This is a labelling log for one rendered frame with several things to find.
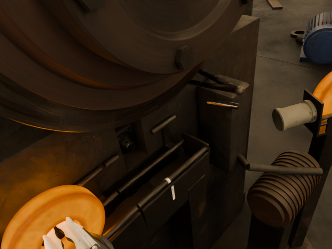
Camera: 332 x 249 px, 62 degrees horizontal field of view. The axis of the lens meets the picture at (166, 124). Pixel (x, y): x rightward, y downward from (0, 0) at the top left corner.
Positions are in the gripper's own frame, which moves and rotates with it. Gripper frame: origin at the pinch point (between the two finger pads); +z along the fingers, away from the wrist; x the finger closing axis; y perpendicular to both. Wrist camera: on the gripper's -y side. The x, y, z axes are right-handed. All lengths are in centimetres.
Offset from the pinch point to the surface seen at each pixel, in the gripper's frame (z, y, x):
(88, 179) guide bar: 3.8, -1.0, -8.7
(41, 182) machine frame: 6.2, 2.9, -2.3
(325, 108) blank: -19, -4, -64
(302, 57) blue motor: 27, -85, -226
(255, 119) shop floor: 16, -85, -132
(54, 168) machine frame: 6.4, 3.7, -4.9
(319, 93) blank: -15, 0, -63
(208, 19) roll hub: -5.3, 27.9, -23.5
